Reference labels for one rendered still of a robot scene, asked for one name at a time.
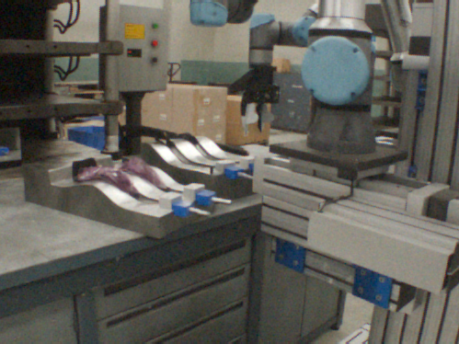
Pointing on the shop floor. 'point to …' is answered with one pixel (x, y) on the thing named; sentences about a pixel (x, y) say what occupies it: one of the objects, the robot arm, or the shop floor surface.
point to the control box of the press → (138, 60)
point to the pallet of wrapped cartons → (187, 110)
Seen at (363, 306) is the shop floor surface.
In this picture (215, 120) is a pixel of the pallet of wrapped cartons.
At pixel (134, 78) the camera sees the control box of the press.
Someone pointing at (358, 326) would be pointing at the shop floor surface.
